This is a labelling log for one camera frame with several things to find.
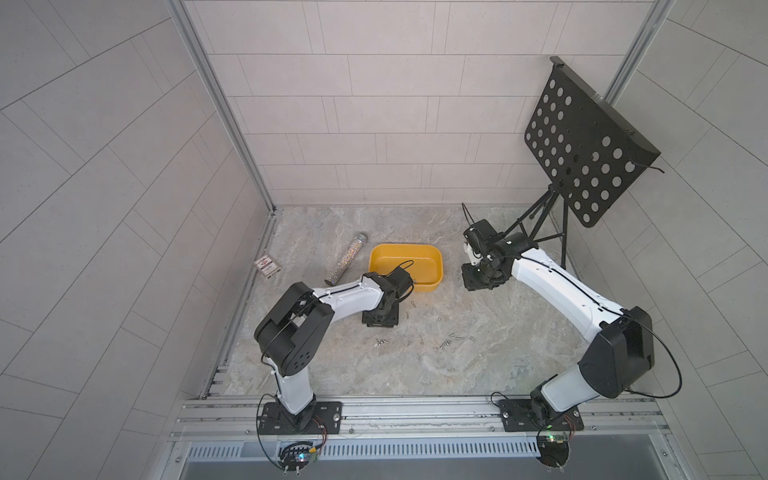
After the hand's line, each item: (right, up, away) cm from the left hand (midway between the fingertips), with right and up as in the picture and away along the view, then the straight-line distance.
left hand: (389, 321), depth 90 cm
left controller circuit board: (-22, -25, -22) cm, 39 cm away
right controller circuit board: (+39, -23, -22) cm, 50 cm away
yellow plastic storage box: (+12, +15, +8) cm, 21 cm away
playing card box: (-40, +16, +6) cm, 44 cm away
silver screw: (-2, -3, -7) cm, 8 cm away
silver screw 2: (+24, -3, -6) cm, 25 cm away
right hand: (+22, +14, -8) cm, 27 cm away
